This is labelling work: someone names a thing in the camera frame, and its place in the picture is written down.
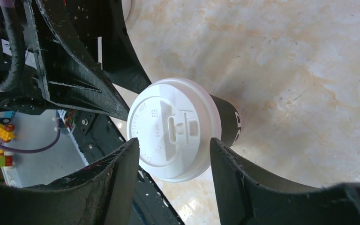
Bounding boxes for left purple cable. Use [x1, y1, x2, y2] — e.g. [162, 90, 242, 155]
[0, 0, 62, 155]

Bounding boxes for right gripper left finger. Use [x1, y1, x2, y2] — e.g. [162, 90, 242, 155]
[0, 138, 139, 225]

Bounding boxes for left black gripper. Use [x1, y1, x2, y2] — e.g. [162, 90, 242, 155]
[0, 0, 129, 120]

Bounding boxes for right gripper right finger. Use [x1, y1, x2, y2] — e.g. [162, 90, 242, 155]
[210, 138, 360, 225]

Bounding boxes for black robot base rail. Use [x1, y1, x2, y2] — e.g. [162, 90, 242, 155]
[57, 110, 183, 225]

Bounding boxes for white plastic cup lid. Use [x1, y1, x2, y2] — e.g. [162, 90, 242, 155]
[127, 78, 222, 182]

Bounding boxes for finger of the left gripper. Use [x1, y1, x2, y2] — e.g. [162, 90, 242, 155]
[101, 0, 151, 94]

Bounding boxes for black paper coffee cup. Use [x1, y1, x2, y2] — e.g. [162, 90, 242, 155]
[211, 95, 242, 147]

